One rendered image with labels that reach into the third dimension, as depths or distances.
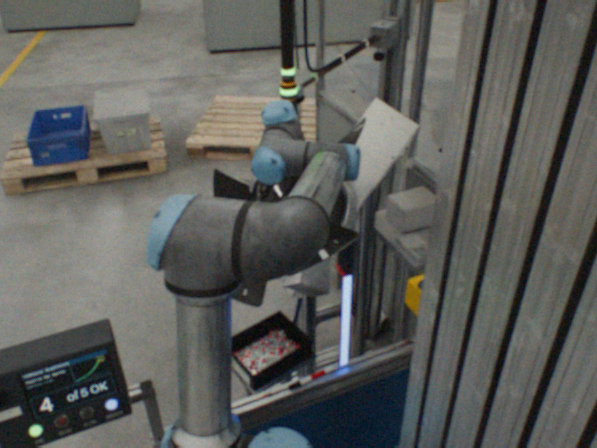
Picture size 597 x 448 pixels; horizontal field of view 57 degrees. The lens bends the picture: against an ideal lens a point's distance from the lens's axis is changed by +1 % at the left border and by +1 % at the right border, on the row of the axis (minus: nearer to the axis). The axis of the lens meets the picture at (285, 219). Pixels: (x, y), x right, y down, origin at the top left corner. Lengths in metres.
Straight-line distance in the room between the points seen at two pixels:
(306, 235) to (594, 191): 0.46
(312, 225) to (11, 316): 2.75
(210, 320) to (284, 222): 0.19
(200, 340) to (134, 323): 2.25
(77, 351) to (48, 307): 2.16
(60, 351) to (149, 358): 1.69
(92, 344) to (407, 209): 1.26
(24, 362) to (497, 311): 0.96
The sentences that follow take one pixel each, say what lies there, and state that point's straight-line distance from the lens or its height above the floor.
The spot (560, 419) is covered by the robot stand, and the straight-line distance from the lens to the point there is 0.49.
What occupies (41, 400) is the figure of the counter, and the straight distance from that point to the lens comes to 1.26.
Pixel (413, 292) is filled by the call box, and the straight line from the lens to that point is 1.58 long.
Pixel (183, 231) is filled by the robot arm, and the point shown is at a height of 1.65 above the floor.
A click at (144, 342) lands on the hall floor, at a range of 2.98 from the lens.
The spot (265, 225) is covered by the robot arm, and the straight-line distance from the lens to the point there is 0.74.
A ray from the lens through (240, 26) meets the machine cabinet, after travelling 7.01.
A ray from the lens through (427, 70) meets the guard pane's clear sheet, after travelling 2.18.
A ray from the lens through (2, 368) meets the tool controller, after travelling 1.25.
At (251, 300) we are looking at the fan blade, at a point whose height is 0.93.
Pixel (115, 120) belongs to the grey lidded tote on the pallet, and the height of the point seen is 0.44.
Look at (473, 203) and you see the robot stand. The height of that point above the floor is 1.83.
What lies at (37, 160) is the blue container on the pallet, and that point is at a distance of 4.51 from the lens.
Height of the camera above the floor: 2.08
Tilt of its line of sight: 34 degrees down
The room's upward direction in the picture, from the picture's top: 2 degrees counter-clockwise
